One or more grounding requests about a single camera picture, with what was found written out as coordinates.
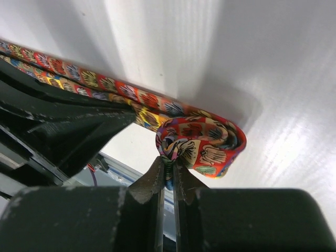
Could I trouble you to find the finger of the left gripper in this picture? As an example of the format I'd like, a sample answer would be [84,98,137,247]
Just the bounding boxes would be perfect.
[1,61,135,194]

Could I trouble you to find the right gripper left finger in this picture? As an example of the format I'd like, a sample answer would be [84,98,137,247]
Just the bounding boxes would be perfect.
[1,157,164,251]

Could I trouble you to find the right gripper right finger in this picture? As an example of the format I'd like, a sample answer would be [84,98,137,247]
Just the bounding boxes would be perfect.
[173,162,335,251]

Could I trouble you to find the colourful patterned tie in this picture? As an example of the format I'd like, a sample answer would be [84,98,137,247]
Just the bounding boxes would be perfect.
[1,41,247,190]

